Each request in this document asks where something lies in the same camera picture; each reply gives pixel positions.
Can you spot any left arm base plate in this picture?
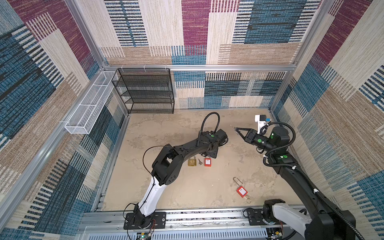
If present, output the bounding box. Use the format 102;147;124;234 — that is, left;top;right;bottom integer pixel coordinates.
124;212;167;230

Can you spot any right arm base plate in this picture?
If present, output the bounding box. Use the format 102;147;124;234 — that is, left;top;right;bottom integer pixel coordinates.
243;208;288;227

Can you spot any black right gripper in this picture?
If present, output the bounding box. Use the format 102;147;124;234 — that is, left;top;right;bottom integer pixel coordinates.
235;127;275;153

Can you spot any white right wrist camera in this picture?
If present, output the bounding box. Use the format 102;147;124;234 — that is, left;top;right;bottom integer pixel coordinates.
255;115;271;135

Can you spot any brass padlock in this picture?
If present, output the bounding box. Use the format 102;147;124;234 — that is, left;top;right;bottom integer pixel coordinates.
188;156;197;167

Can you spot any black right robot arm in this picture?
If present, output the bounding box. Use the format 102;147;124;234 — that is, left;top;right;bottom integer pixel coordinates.
235;122;364;240

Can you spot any white mesh wall basket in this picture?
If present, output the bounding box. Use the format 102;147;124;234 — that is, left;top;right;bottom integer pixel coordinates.
65;71;115;135

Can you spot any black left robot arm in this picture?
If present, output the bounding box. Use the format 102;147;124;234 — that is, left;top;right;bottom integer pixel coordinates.
124;112;229;230

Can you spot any black wire shelf rack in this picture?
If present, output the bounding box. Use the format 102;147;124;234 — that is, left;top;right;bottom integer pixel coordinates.
112;68;175;114

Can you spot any aluminium front rail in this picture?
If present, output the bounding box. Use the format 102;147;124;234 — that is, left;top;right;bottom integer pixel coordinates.
75;205;309;240

